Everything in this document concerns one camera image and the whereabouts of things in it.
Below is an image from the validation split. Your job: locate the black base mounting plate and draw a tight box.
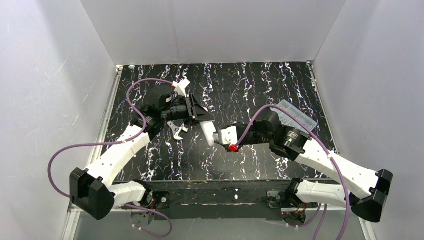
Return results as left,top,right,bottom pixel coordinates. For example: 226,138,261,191
120,180,319,221

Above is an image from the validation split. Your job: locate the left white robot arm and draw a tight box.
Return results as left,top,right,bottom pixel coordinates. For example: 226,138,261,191
69,89,215,220

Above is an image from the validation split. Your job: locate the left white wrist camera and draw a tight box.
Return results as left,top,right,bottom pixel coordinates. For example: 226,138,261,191
171,78,191,98

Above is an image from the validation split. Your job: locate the red handled adjustable wrench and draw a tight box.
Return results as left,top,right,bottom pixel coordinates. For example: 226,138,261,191
166,121,188,141

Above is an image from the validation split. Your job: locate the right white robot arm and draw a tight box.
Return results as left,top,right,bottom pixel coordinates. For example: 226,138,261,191
213,108,394,223

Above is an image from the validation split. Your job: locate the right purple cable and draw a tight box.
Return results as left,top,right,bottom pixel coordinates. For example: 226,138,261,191
236,104,352,240

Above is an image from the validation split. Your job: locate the clear plastic screw box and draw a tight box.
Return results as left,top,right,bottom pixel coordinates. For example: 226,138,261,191
271,100,318,133

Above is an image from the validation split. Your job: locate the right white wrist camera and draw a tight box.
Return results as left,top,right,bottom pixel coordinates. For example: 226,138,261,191
217,130,239,153

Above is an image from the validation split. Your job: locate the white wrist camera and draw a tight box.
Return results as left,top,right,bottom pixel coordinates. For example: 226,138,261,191
171,78,191,98
217,130,239,153

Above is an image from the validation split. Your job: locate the white remote control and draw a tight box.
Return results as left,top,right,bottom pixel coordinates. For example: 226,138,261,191
200,121,219,147

